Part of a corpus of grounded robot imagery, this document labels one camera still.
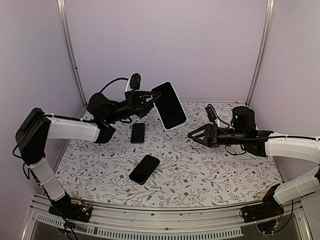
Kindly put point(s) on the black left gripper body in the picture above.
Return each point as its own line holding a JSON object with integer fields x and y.
{"x": 132, "y": 106}

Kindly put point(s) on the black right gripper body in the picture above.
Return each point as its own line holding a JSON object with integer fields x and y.
{"x": 237, "y": 138}

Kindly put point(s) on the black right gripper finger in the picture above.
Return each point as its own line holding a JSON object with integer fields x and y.
{"x": 201, "y": 132}
{"x": 205, "y": 141}

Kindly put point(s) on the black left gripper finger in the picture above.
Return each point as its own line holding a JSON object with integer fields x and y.
{"x": 144, "y": 95}
{"x": 145, "y": 108}

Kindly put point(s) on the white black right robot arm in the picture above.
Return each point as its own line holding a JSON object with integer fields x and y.
{"x": 298, "y": 149}

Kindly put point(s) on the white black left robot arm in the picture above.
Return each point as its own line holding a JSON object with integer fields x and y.
{"x": 40, "y": 128}

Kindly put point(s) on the black phone in dark case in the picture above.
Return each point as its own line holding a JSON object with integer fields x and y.
{"x": 144, "y": 169}

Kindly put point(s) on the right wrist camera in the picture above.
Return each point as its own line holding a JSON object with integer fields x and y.
{"x": 212, "y": 115}

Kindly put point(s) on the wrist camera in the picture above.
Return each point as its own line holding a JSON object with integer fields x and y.
{"x": 134, "y": 83}
{"x": 212, "y": 115}

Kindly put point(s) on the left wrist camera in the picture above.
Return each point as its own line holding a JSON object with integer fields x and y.
{"x": 134, "y": 83}

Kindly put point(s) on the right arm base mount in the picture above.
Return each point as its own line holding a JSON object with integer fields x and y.
{"x": 265, "y": 211}

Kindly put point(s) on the aluminium front rail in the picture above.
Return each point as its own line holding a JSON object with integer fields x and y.
{"x": 123, "y": 222}

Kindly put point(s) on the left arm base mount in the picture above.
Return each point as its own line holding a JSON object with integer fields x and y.
{"x": 66, "y": 209}

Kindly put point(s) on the aluminium left rear frame post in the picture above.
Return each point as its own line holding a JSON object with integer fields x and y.
{"x": 61, "y": 6}

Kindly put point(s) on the aluminium frame post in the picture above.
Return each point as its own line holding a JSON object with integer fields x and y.
{"x": 268, "y": 16}
{"x": 61, "y": 6}

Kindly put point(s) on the aluminium right rear frame post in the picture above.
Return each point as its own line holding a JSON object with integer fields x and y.
{"x": 268, "y": 16}

